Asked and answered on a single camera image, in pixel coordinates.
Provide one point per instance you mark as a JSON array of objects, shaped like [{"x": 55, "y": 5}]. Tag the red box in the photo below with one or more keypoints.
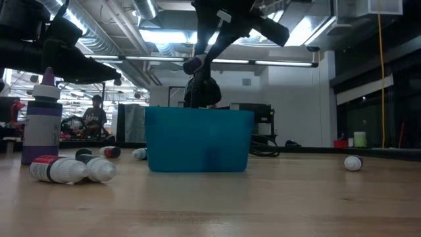
[{"x": 340, "y": 144}]

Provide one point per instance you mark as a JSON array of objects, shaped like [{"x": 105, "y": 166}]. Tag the black security camera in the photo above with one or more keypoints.
[{"x": 313, "y": 49}]

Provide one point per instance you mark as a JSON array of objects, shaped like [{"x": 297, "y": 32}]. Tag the black aluminium table frame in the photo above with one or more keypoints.
[{"x": 378, "y": 153}]

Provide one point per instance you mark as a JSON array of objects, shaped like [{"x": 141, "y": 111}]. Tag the large purple food coloring bottle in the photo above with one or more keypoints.
[{"x": 42, "y": 131}]

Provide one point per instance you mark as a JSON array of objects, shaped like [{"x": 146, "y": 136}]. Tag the person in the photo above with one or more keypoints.
[
  {"x": 94, "y": 118},
  {"x": 17, "y": 107}
]

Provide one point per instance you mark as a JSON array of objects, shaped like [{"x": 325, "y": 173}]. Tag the long ceiling light bar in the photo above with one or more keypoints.
[{"x": 283, "y": 63}]

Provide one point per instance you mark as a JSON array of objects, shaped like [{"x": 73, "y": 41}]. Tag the grey wall vent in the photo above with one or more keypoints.
[{"x": 246, "y": 82}]

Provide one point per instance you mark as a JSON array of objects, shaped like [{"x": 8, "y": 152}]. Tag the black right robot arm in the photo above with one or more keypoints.
[{"x": 273, "y": 31}]

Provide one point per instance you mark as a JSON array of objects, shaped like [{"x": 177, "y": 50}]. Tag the black monitor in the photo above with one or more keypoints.
[{"x": 6, "y": 110}]

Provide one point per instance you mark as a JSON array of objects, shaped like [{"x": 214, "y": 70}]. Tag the black equipment cart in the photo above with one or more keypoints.
[{"x": 260, "y": 115}]

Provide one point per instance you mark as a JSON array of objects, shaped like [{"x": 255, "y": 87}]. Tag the small black rounded object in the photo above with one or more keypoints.
[{"x": 292, "y": 143}]

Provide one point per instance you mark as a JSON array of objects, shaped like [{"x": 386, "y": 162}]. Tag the black cabinet grey cover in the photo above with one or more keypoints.
[{"x": 122, "y": 125}]

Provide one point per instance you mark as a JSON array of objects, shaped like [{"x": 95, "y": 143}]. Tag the small black food coloring bottle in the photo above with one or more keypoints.
[{"x": 100, "y": 169}]

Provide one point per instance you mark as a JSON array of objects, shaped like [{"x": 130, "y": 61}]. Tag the small red food coloring bottle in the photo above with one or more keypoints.
[
  {"x": 56, "y": 169},
  {"x": 111, "y": 152}
]

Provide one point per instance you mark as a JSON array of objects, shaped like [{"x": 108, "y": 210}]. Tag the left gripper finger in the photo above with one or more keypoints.
[
  {"x": 82, "y": 69},
  {"x": 64, "y": 33}
]

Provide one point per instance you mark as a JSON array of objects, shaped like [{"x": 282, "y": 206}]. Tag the teal plastic bin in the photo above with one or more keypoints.
[{"x": 197, "y": 141}]

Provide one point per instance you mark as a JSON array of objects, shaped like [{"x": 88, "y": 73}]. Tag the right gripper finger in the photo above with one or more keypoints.
[
  {"x": 223, "y": 44},
  {"x": 201, "y": 37}
]

